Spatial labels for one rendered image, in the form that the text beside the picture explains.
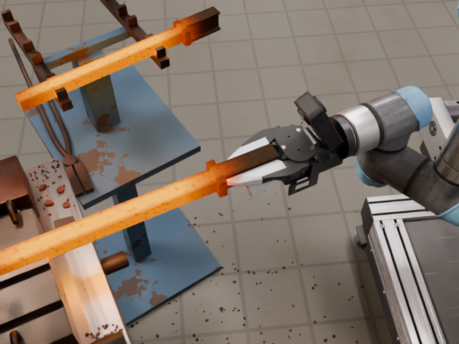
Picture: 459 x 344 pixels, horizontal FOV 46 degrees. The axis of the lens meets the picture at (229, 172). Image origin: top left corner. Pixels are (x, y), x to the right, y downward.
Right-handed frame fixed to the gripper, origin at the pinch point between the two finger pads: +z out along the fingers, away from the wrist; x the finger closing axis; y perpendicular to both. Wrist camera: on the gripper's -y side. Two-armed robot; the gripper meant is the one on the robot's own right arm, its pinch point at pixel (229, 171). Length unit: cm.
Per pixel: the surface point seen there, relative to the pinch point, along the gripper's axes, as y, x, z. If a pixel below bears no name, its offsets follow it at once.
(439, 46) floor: 103, 93, -154
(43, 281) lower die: 1.3, -4.5, 29.1
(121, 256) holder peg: 12.1, 0.8, 18.4
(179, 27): 6.0, 41.5, -8.9
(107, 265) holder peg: 12.2, 0.3, 20.9
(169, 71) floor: 101, 132, -33
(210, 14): 5.6, 42.0, -16.0
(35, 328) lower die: 2.2, -9.8, 31.6
